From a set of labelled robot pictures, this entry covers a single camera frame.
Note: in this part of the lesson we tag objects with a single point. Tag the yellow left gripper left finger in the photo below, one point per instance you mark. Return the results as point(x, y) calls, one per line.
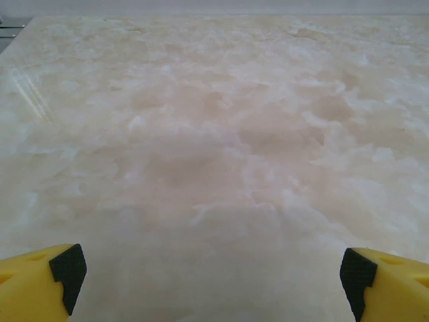
point(30, 288)

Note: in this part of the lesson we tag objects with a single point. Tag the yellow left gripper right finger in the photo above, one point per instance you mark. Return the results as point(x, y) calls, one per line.
point(399, 292)

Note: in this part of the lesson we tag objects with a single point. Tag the aluminium frame rail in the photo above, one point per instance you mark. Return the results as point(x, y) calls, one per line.
point(8, 28)

